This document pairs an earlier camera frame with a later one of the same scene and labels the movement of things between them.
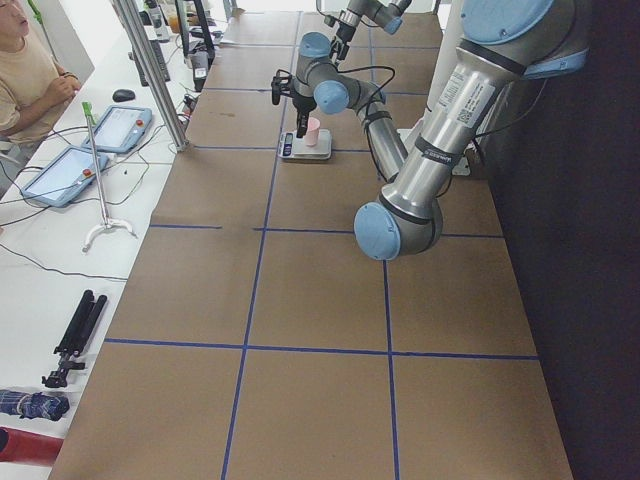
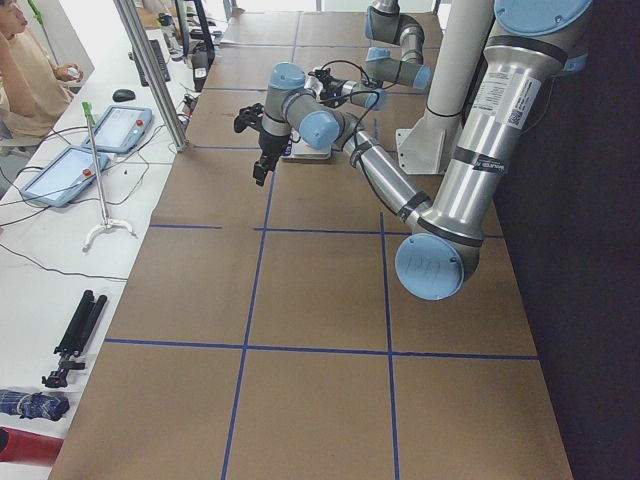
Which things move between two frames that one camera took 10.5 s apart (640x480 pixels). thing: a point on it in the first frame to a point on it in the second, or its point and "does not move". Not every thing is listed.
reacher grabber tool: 106,223 does not move
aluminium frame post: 137,29 does not move
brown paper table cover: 256,339 does not move
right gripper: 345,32 to 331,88
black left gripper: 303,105 to 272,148
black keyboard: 161,61 does not move
